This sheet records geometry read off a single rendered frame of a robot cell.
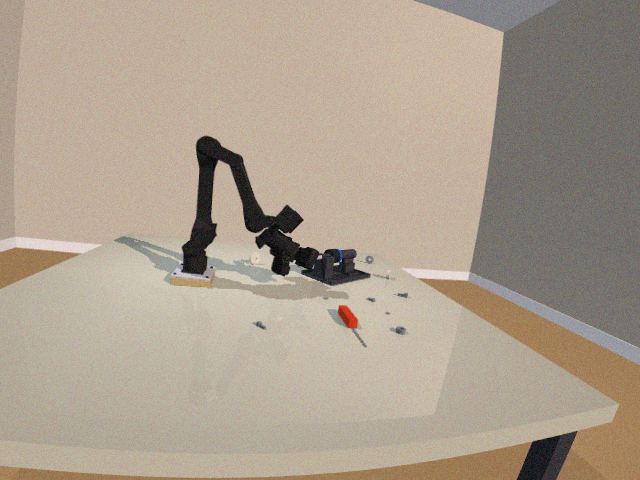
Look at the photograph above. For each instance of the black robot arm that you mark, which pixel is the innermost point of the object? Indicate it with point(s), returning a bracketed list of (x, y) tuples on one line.
[(209, 151)]

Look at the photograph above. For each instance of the red-handled screwdriver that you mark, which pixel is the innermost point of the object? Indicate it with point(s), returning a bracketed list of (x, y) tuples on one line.
[(349, 319)]

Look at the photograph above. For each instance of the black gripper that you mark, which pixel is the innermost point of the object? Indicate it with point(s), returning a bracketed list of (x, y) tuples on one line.
[(305, 257)]

